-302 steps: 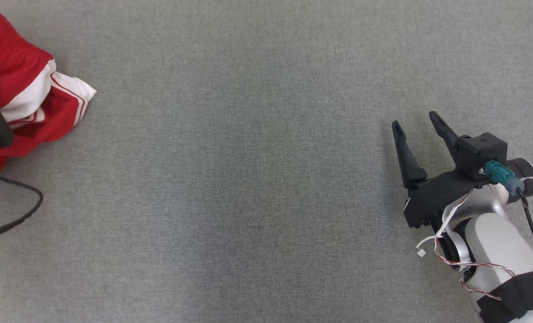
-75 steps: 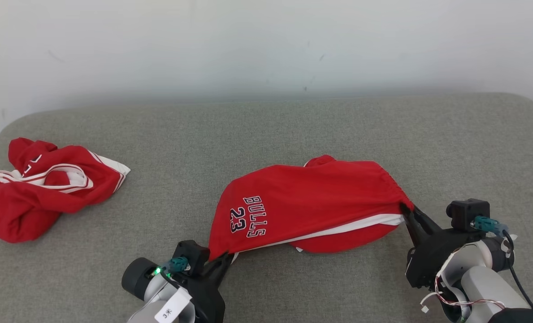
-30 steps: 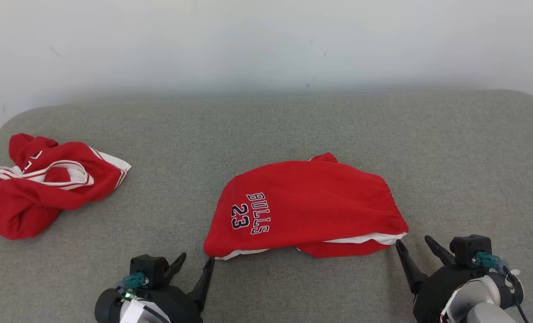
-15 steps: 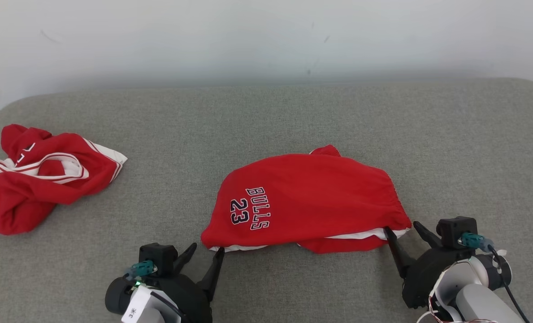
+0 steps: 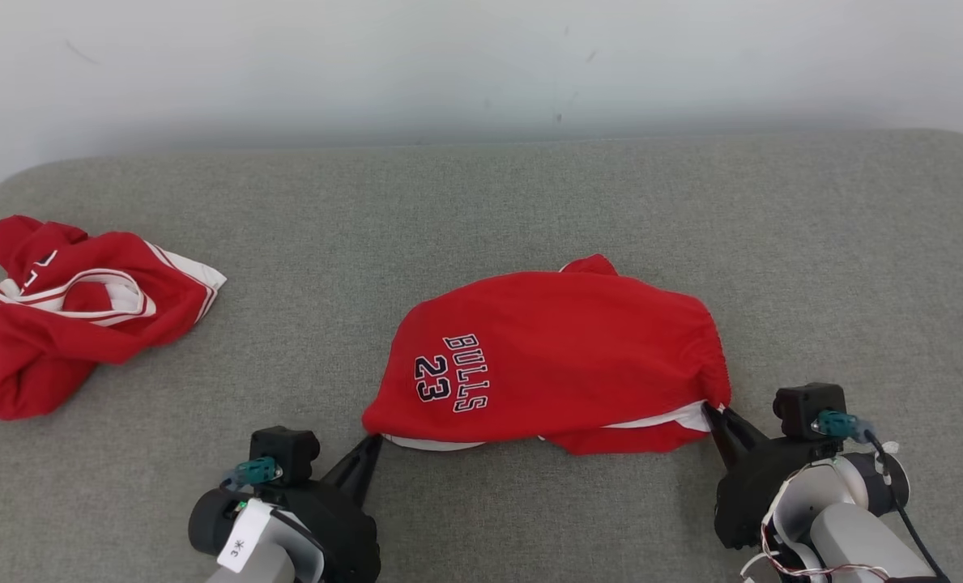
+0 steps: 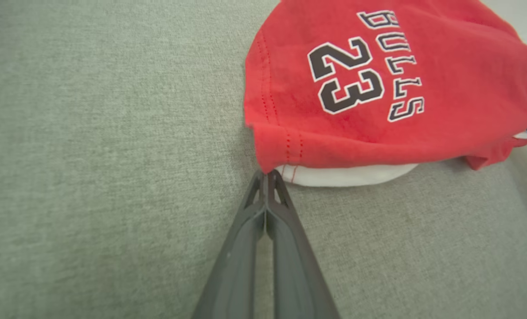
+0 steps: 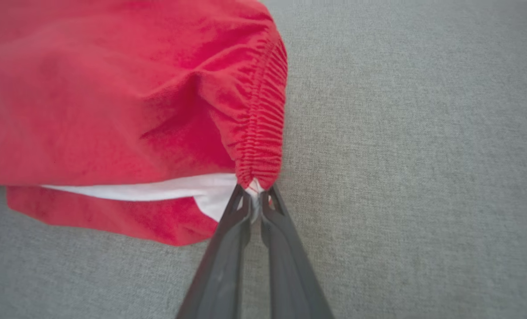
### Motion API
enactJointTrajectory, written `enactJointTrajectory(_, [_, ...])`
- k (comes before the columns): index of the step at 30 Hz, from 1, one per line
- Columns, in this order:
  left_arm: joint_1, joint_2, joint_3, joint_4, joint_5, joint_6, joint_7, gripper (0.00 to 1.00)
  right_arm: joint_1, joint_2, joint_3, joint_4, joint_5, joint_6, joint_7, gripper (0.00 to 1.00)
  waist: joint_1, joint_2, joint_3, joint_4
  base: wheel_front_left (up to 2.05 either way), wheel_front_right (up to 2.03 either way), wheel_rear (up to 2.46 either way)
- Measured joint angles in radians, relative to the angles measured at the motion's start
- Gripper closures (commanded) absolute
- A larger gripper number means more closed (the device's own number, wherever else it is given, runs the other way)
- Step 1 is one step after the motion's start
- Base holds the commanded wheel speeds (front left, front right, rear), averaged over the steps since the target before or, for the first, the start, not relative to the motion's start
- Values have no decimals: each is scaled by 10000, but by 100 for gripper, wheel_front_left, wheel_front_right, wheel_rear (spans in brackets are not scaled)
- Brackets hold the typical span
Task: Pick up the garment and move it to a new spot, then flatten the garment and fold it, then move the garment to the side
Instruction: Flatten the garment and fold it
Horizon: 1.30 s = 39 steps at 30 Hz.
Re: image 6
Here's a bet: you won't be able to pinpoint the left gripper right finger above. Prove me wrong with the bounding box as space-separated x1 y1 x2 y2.
266 170 340 319

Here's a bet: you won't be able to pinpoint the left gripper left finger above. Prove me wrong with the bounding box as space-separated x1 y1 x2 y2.
192 170 266 319

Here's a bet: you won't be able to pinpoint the red basketball shorts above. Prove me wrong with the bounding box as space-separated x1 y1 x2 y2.
244 0 527 187

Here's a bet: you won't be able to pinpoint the grey fabric sofa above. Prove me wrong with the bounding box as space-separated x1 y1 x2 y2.
0 0 527 319

